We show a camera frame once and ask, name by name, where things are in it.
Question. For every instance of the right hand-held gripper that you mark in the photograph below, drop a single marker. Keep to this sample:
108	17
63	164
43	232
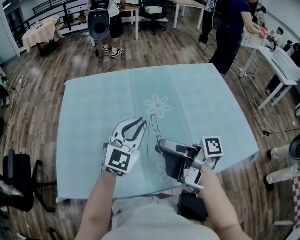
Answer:
212	146

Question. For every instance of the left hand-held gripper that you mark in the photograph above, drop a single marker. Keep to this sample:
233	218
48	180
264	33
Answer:
117	160

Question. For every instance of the thin wire eyeglasses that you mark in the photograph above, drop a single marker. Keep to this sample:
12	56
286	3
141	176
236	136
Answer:
160	137

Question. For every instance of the person's right forearm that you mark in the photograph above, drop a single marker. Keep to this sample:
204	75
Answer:
220	204

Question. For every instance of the person's left forearm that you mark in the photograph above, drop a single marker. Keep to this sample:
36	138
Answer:
97	204

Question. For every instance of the light blue floral tablecloth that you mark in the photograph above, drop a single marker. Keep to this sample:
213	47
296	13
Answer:
95	104

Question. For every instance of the black waist pouch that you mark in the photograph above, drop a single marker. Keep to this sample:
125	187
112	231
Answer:
191	206

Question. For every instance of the person's beige shirt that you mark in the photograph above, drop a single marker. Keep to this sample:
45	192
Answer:
152	221

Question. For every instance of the black power adapter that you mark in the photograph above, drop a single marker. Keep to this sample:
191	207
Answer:
266	133

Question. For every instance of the white power strip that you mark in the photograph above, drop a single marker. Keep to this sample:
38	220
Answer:
21	80
245	74

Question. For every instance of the wooden desk with white legs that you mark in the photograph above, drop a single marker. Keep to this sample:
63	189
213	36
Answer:
131	7
187	1

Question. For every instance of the white box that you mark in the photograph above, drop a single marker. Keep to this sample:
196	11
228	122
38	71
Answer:
153	9

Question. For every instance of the black metal railing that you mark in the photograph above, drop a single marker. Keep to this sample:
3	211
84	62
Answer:
67	19

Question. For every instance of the round table with beige cloth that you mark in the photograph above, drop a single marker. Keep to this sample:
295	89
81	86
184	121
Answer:
40	34

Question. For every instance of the white table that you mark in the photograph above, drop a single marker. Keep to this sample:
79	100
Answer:
265	52

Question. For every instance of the white perforated basket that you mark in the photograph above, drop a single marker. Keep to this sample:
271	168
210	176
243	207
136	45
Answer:
251	40

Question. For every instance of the clear plastic box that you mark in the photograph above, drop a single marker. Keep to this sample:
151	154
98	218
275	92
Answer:
287	64

